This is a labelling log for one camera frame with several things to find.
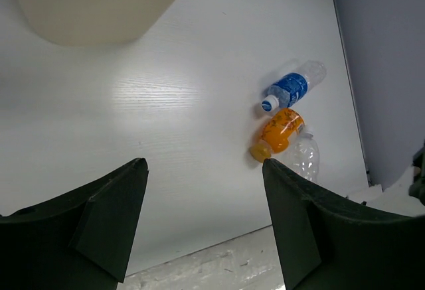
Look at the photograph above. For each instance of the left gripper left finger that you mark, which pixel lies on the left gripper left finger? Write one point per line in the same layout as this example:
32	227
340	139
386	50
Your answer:
81	239

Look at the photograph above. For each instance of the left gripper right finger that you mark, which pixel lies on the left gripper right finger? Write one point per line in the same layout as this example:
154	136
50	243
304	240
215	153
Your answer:
326	241

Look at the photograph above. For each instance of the crushed clear bottle white cap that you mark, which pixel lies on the crushed clear bottle white cap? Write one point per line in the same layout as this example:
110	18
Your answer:
303	156

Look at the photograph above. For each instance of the clear bottle blue label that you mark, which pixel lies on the clear bottle blue label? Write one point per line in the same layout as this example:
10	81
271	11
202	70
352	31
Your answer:
292	87

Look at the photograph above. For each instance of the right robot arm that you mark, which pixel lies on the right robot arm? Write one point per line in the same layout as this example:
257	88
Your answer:
416	189

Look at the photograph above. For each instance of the beige plastic waste bin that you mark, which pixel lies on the beige plastic waste bin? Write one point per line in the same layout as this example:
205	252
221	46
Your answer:
90	22

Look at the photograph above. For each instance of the orange juice bottle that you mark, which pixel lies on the orange juice bottle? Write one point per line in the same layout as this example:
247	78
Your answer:
277	134

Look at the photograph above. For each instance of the aluminium table edge rail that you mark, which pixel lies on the aluminium table edge rail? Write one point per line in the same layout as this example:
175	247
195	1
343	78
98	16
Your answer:
340	28

